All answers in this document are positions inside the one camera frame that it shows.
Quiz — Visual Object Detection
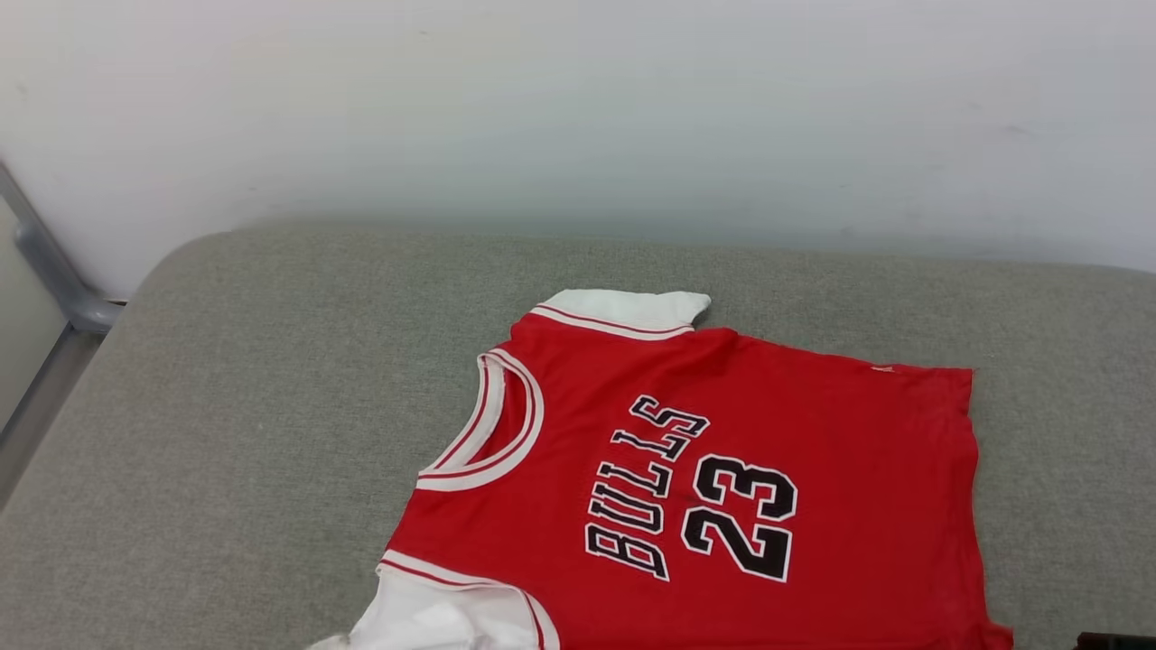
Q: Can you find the red Bulls 23 jersey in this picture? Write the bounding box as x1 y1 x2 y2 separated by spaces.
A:
307 289 1014 650

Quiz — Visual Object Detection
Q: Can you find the grey fabric sofa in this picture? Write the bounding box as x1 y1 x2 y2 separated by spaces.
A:
0 221 1156 650

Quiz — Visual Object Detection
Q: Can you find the grey metal pipe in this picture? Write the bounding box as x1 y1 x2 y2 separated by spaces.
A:
0 162 126 508

